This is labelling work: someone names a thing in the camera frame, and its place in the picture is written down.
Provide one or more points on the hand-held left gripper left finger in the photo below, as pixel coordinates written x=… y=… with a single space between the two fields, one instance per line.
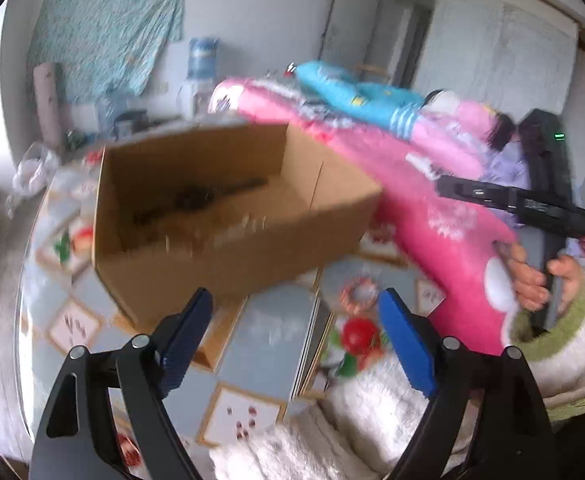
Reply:
x=187 y=345

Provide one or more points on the brown cardboard box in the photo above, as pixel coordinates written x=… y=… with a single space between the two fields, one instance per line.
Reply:
x=222 y=260

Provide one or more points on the person's right hand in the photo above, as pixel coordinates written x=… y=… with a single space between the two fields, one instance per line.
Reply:
x=527 y=280

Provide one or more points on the white door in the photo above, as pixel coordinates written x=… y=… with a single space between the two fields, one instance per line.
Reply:
x=347 y=20

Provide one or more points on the purple dressed doll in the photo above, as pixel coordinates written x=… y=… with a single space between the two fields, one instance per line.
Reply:
x=507 y=165

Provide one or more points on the white wardrobe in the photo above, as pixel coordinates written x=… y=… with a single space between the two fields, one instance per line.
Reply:
x=497 y=45

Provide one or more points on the pale rolled mat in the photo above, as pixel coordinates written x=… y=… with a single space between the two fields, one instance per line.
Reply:
x=50 y=105

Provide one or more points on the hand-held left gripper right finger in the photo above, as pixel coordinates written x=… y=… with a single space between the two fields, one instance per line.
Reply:
x=407 y=345

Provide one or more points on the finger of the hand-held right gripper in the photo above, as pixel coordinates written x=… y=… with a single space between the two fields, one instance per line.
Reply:
x=477 y=194

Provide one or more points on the blue plush pillow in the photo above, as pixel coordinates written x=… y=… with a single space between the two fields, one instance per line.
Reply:
x=352 y=95

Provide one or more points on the teal floral wall cloth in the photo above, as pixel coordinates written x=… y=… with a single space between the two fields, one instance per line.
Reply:
x=102 y=25

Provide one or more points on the pink printed blanket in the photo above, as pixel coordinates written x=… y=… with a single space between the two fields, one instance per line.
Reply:
x=447 y=240

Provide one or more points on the white plastic bag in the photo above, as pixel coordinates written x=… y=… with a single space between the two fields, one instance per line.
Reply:
x=32 y=172

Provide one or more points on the person's right forearm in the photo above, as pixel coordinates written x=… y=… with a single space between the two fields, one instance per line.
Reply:
x=572 y=360

